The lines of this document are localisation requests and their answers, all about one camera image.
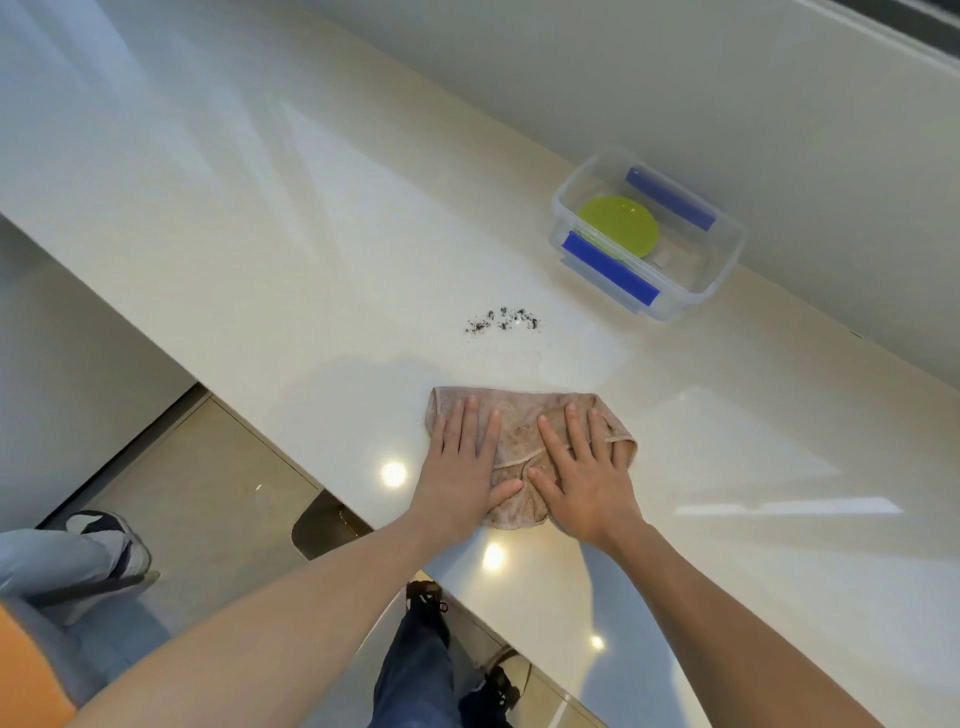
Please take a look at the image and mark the person's black shoe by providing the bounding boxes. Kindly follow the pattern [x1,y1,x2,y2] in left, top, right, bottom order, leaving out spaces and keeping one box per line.
[405,579,451,648]
[483,663,523,715]

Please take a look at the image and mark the person's left forearm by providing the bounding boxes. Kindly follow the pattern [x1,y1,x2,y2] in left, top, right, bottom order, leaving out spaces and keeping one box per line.
[71,516,471,728]

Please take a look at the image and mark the person's right forearm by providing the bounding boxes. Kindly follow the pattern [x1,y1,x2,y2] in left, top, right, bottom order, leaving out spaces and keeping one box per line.
[609,520,890,728]

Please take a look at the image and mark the person's left hand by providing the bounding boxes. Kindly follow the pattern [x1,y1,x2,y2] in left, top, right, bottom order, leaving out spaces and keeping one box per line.
[408,396,525,543]

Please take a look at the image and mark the person's right hand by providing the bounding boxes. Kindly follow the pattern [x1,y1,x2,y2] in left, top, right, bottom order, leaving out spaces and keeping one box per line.
[526,402,648,557]

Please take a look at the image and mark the dark brown stool seat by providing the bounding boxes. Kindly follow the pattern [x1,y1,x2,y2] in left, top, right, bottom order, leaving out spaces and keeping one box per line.
[291,489,374,561]

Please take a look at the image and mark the clear plastic container blue clips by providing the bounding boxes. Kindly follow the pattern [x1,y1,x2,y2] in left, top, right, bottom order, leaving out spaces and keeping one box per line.
[550,147,750,323]

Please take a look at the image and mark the green plastic plate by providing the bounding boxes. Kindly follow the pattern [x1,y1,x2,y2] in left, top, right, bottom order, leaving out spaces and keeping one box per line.
[576,195,661,259]

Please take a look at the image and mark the scattered dark crumbs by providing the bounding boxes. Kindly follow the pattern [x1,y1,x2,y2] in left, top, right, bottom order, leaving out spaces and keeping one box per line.
[464,304,542,337]

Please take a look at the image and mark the beige cleaning cloth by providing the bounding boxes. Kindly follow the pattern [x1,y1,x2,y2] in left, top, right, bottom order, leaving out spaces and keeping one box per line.
[424,385,639,531]

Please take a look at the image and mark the person's dark blue jeans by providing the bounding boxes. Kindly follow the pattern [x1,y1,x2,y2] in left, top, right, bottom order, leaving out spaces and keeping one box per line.
[372,613,496,728]

